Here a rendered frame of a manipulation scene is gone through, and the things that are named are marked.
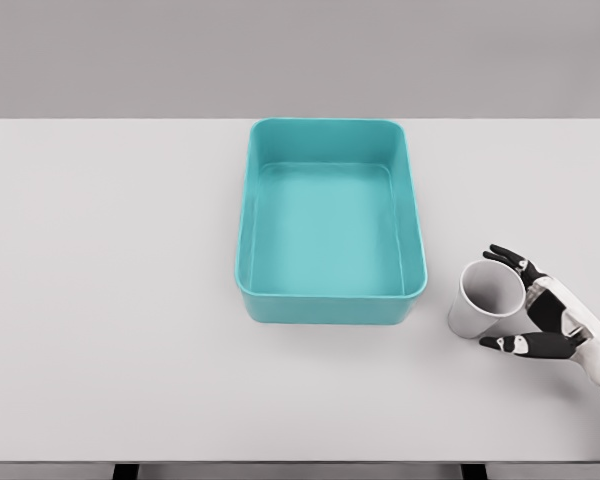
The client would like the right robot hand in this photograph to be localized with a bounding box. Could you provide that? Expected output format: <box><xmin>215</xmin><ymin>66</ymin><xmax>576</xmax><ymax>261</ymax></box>
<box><xmin>479</xmin><ymin>243</ymin><xmax>600</xmax><ymax>393</ymax></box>

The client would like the white paper cup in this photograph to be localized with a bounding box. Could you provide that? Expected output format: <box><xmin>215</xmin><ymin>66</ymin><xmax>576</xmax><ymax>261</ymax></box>
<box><xmin>447</xmin><ymin>259</ymin><xmax>527</xmax><ymax>340</ymax></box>

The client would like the teal plastic basket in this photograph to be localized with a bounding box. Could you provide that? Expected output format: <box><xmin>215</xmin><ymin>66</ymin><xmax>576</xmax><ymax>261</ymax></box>
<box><xmin>234</xmin><ymin>117</ymin><xmax>428</xmax><ymax>327</ymax></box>

